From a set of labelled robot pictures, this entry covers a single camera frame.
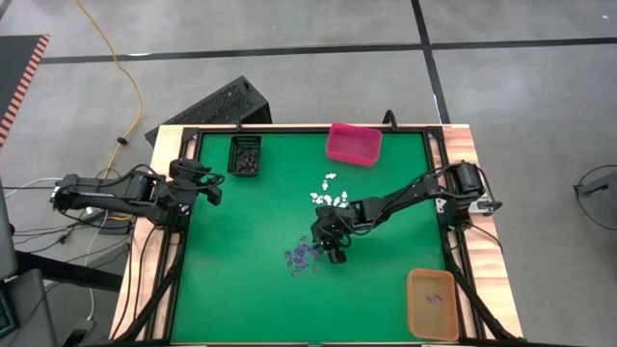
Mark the pink plastic bin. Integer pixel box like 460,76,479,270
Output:
325,122,385,169

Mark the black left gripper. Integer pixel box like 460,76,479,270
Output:
169,159,224,208

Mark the yellow floor cable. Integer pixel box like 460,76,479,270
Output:
74,0,145,166

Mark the black cart leg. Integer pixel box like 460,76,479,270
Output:
13,250,125,293

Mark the black diagonal frame strut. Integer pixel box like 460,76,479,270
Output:
115,230,189,342
441,235,520,341

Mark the orange plastic bin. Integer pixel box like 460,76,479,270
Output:
407,268,461,343

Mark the white floor cable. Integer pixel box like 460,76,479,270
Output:
84,211,110,322

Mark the black table frame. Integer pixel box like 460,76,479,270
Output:
163,125,464,346

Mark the black perforated computer case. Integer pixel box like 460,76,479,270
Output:
144,75,274,147

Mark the wooden table board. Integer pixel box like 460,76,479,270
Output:
109,123,525,341

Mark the black slotted plastic basket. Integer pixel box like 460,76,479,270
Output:
225,135,264,178

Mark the black floor cable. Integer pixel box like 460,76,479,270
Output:
12,211,134,254

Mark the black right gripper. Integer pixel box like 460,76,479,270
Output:
310,201,362,265

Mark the black mat orange striped edge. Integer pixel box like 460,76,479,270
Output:
0,33,51,147

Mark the grey cart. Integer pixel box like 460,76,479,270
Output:
0,177,62,347

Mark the silver mounting bracket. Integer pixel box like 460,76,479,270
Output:
436,197,503,216

